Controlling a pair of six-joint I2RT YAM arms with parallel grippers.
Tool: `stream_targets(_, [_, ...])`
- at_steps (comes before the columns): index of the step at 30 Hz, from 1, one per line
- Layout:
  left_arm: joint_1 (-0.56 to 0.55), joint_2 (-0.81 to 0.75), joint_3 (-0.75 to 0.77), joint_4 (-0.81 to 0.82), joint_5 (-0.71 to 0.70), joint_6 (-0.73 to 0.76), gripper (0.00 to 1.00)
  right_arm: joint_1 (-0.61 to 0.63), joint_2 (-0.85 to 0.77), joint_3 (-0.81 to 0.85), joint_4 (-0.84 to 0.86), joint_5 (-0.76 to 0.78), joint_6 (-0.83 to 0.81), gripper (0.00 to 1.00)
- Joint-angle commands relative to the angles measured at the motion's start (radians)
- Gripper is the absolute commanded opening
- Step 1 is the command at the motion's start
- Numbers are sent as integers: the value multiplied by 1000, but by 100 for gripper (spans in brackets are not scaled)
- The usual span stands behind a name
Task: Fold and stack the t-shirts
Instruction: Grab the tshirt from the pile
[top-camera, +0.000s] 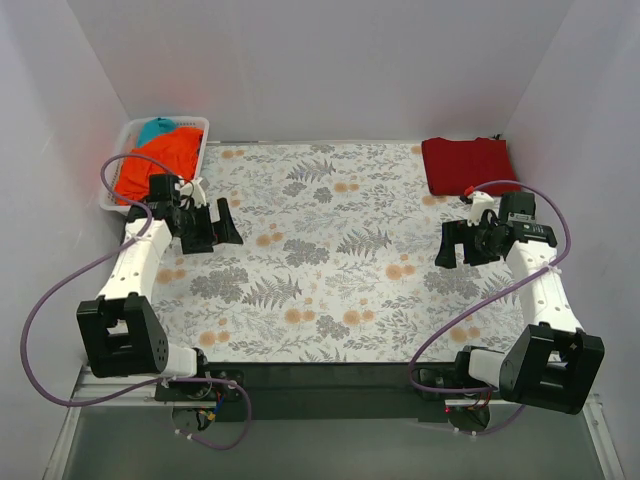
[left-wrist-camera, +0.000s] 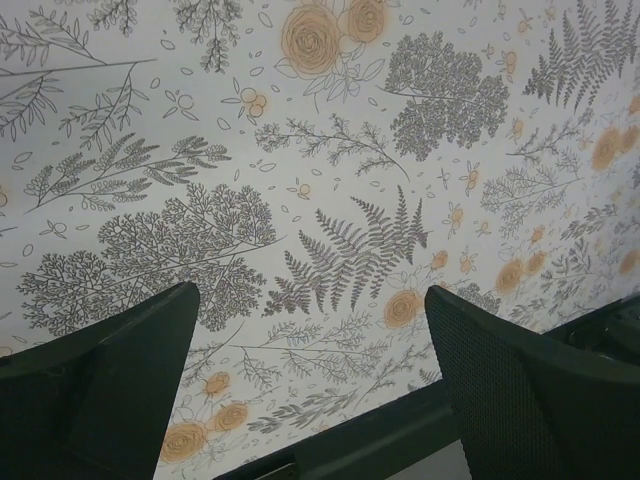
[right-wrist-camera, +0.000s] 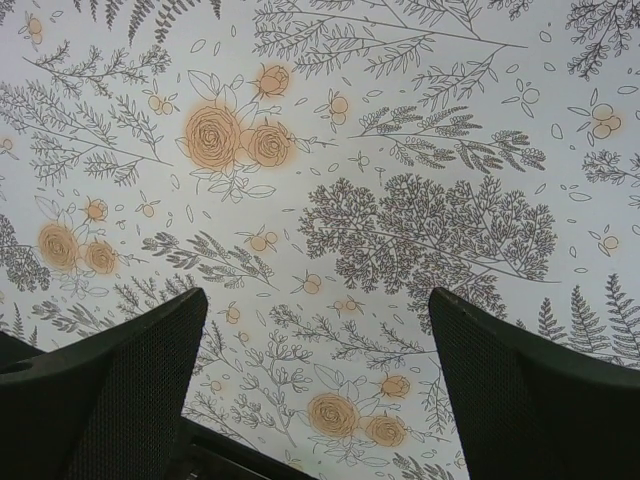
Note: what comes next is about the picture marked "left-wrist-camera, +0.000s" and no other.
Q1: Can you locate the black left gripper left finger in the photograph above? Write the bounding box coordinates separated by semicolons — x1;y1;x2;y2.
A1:
1;282;200;479

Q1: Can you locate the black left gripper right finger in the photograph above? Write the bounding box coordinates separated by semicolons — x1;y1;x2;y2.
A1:
425;286;639;479

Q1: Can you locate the floral patterned table mat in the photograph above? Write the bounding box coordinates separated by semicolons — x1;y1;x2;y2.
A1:
1;1;639;479

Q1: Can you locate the black table edge frame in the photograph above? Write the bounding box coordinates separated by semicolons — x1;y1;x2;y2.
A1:
218;380;469;479

